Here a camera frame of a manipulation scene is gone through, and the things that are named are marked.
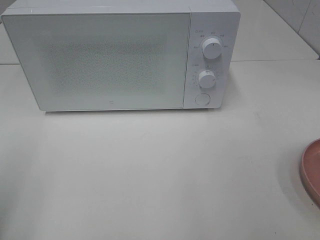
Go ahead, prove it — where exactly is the upper white power knob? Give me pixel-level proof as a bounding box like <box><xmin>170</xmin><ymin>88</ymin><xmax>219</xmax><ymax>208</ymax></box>
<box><xmin>201</xmin><ymin>36</ymin><xmax>223</xmax><ymax>60</ymax></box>

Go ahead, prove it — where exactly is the white timer knob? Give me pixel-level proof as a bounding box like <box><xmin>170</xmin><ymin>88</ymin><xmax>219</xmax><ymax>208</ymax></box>
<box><xmin>198</xmin><ymin>70</ymin><xmax>217</xmax><ymax>89</ymax></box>

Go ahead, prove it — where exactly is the round white door button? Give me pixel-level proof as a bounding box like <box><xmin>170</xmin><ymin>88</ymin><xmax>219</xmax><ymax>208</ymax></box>
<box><xmin>195</xmin><ymin>93</ymin><xmax>211</xmax><ymax>106</ymax></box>

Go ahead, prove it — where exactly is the white microwave door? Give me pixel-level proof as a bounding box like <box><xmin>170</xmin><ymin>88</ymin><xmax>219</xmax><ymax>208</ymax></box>
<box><xmin>2</xmin><ymin>13</ymin><xmax>190</xmax><ymax>112</ymax></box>

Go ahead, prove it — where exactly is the white microwave oven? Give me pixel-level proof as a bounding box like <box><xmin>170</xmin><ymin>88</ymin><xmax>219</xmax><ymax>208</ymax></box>
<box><xmin>1</xmin><ymin>0</ymin><xmax>241</xmax><ymax>111</ymax></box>

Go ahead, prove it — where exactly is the pink round plate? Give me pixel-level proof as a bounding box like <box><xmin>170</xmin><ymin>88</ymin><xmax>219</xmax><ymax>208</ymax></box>
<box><xmin>299</xmin><ymin>139</ymin><xmax>320</xmax><ymax>208</ymax></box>

